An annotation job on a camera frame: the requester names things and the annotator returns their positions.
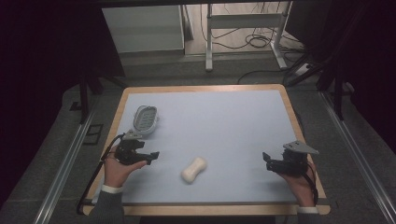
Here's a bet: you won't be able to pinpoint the person's left hand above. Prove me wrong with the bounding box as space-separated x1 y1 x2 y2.
103 151 148 189

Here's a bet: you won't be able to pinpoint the grey oval soap dish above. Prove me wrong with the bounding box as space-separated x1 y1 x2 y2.
133 105 160 135

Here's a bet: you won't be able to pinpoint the white soap bar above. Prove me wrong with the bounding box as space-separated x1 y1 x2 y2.
180 156 208 185

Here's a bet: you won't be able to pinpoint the black floor bracket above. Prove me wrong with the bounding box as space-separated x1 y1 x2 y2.
81 123 105 146

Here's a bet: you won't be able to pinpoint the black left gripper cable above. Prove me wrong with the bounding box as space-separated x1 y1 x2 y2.
76 133 126 216

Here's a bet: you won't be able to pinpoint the person's right hand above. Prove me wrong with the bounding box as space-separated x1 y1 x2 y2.
276 161 318 208

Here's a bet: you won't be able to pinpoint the white cabinet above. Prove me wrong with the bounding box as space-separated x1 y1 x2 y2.
101 4 186 54

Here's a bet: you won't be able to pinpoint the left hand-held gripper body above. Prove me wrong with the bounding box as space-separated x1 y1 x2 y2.
114 129 147 166

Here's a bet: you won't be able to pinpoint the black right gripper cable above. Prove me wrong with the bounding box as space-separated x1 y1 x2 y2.
302 161 319 207

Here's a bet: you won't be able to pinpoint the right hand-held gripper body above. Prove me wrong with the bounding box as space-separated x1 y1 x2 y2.
273 140 320 179

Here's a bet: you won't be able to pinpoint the white metal stand frame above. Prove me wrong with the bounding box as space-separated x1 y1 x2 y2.
205 1 294 73

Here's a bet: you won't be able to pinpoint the light blue table mat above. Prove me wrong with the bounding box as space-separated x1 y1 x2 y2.
92 90 299 205

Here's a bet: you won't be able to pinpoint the white power strip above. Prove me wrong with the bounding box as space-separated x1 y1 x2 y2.
294 63 313 77

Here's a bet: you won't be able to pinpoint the black floor cables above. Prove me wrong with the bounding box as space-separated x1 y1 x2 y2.
199 2 307 86

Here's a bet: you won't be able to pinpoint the aluminium rail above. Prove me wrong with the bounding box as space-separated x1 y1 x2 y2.
319 91 396 224
32 110 98 224

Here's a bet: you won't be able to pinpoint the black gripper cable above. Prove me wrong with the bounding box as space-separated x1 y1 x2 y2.
302 161 319 207
76 133 126 216

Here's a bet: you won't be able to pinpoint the black stand leg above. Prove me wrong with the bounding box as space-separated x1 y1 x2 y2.
317 60 347 121
78 73 105 125

